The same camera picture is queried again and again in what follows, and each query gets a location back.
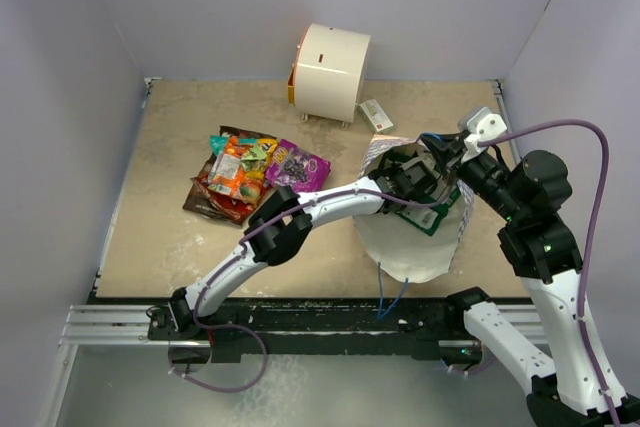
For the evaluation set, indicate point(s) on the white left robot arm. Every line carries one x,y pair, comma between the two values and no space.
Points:
277,231

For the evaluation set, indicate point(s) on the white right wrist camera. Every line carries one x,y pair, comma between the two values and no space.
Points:
481,125

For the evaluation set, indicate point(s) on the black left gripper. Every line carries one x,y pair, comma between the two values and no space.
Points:
400,170

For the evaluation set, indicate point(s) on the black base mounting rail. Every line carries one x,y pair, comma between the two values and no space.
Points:
420,328

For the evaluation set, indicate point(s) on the small green white box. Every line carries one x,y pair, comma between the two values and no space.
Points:
375,117

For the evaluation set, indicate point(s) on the green snack bag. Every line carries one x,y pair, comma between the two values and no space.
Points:
428,220

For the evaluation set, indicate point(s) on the orange candy bag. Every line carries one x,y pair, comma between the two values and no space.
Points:
228,178

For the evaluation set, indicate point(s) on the teal mint candy bag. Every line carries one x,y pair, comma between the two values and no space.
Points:
218,143

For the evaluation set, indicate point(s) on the aluminium frame rail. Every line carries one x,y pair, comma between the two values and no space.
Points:
99,325

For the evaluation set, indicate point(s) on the purple Lot 100 gummy bag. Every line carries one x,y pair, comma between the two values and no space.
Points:
297,168

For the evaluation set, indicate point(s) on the blue checkered paper bag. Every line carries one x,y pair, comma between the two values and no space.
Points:
398,249

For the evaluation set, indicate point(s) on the light green Himalaya candy packet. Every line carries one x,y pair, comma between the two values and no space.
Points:
254,160

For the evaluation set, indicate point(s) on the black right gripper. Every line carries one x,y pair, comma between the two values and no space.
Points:
451,152

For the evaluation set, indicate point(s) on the white round cabinet orange front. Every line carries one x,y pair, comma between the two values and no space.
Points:
327,75

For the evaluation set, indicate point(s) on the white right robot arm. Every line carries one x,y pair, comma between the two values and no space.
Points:
574,384

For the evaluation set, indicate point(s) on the yellow M&M candy bag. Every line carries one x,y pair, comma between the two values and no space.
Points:
269,145

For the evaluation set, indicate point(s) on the red Doritos chips bag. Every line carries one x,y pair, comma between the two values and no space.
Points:
204,201

